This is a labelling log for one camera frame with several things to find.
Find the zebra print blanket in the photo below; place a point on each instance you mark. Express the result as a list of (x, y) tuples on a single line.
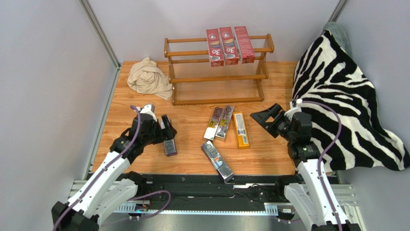
[(344, 109)]

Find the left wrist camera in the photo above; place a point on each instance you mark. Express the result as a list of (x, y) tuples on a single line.
[(149, 110)]

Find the silver gold toothpaste box right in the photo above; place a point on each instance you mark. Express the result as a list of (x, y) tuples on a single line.
[(224, 122)]

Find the orange toothpaste box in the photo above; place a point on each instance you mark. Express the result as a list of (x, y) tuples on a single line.
[(241, 131)]

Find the silver purple R&O toothpaste box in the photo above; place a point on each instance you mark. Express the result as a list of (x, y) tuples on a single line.
[(217, 161)]

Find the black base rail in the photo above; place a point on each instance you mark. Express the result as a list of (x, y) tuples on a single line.
[(209, 195)]

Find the silver blue Sensitive toothpaste box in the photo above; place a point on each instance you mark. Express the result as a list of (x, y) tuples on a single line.
[(170, 148)]

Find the silver gold toothpaste box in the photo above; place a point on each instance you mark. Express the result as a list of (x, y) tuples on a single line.
[(224, 122), (213, 123)]

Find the aluminium frame post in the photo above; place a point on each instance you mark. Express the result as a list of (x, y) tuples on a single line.
[(93, 19)]

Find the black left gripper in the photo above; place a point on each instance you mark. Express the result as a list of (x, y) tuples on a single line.
[(169, 133)]

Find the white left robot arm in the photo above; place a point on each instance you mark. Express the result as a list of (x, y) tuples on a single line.
[(88, 209)]

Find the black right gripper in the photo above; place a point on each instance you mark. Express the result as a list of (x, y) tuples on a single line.
[(276, 120)]

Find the beige crumpled cloth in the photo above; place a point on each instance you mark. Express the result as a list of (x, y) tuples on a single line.
[(145, 77)]

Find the wooden two-tier shelf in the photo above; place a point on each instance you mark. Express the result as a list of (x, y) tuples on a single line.
[(194, 81)]

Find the silver gold toothpaste box left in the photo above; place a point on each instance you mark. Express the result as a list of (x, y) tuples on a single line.
[(213, 123)]

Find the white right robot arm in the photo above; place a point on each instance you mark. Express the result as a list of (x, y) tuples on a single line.
[(313, 200)]

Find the red 3D toothpaste box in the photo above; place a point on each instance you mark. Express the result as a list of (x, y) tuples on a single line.
[(215, 52), (229, 46)]

